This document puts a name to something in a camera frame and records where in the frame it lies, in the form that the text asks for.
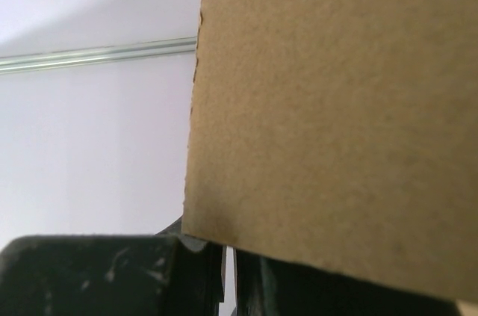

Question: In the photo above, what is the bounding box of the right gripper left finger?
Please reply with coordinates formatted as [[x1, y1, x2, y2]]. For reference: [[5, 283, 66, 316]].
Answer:
[[1, 221, 224, 315]]

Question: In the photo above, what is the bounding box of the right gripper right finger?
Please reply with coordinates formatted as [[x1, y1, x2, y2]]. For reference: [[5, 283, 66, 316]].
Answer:
[[235, 250, 461, 316]]

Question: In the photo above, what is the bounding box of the brown cardboard box sheet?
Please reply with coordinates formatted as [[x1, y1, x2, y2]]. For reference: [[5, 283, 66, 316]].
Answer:
[[182, 0, 477, 303]]

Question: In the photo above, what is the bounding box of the left corner aluminium post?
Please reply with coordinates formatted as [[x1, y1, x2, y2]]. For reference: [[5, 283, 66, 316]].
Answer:
[[1, 37, 197, 75]]

